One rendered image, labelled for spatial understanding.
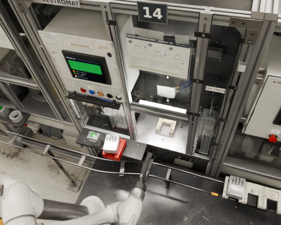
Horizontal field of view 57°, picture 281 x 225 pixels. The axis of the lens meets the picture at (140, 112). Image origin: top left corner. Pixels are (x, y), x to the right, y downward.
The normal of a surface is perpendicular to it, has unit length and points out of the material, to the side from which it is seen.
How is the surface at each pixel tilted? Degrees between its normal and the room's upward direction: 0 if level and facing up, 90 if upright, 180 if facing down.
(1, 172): 0
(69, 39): 91
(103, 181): 0
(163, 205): 0
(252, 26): 90
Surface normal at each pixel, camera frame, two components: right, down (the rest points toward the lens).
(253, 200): -0.09, -0.59
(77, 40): -0.32, 0.78
